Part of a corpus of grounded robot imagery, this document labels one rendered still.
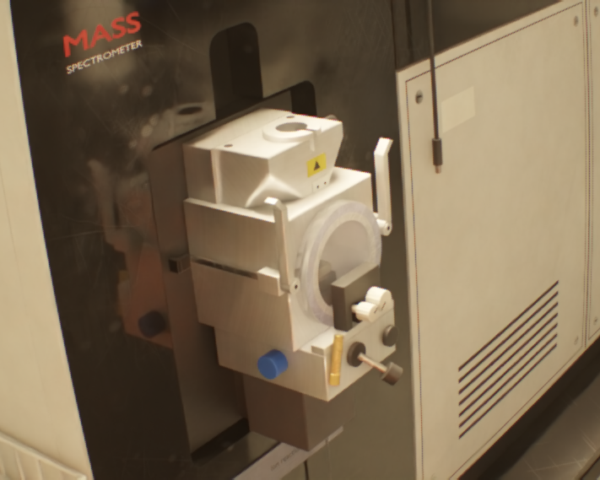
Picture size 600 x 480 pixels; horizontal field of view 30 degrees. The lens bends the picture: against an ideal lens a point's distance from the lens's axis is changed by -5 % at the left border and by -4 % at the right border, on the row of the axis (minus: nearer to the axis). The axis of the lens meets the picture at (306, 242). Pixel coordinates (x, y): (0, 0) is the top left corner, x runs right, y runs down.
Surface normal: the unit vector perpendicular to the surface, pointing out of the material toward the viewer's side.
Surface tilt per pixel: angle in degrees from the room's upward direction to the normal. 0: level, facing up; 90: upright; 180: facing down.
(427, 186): 90
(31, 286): 90
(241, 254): 90
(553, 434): 0
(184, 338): 90
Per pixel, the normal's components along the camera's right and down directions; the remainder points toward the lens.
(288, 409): -0.61, 0.37
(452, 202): 0.79, 0.18
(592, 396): -0.08, -0.91
